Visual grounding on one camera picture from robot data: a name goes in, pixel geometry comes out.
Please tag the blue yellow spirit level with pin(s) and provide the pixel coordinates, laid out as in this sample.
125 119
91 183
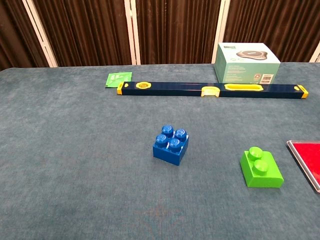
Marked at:
175 89

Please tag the blue felt table cover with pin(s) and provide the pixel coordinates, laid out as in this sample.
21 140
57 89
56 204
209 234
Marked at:
75 150

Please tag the white teal speaker box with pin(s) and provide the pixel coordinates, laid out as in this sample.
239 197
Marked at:
240 70

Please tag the blue building block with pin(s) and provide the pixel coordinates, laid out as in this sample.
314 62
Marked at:
170 155

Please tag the dark brown curtain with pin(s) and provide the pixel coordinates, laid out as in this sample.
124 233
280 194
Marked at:
87 30

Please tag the green building block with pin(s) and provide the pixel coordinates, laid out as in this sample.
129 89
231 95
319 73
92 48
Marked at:
265 178

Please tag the red tray with grey rim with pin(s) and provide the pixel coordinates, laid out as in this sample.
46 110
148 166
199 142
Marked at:
310 155

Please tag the white partition frame post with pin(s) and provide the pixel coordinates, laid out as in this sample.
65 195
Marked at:
316 53
40 33
132 32
220 32

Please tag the green sachet packet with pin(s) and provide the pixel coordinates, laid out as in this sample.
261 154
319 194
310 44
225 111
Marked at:
115 80

